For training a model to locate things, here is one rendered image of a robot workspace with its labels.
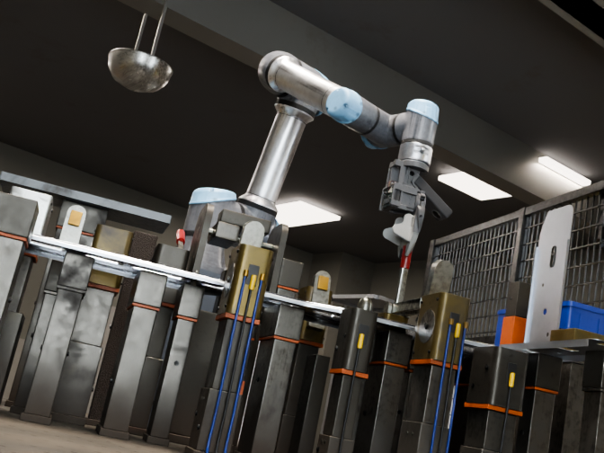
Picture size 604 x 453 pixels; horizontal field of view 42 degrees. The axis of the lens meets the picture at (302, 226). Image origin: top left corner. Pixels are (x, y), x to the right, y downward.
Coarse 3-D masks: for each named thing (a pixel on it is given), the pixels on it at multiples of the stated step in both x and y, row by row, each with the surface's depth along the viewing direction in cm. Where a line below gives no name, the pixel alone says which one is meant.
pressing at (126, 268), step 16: (32, 240) 139; (48, 240) 132; (48, 256) 150; (64, 256) 151; (96, 256) 142; (112, 256) 135; (112, 272) 153; (128, 272) 154; (176, 272) 138; (176, 288) 156; (208, 288) 155; (272, 304) 156; (288, 304) 155; (304, 304) 143; (320, 304) 145; (320, 320) 164; (336, 320) 161; (384, 320) 144; (464, 352) 170
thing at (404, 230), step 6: (408, 216) 175; (414, 216) 175; (402, 222) 175; (408, 222) 175; (396, 228) 174; (402, 228) 174; (408, 228) 175; (396, 234) 174; (402, 234) 174; (408, 234) 174; (414, 234) 174; (408, 240) 174; (414, 240) 174; (408, 246) 174; (408, 252) 174
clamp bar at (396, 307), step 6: (408, 300) 165; (414, 300) 162; (420, 300) 159; (396, 306) 170; (402, 306) 167; (408, 306) 164; (414, 306) 161; (420, 306) 159; (396, 312) 169; (402, 312) 173; (408, 312) 170; (414, 312) 167
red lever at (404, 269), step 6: (402, 252) 177; (402, 258) 176; (408, 258) 175; (402, 264) 175; (408, 264) 175; (402, 270) 175; (402, 276) 175; (402, 282) 174; (402, 288) 174; (396, 294) 174; (402, 294) 174; (396, 300) 173; (402, 300) 174
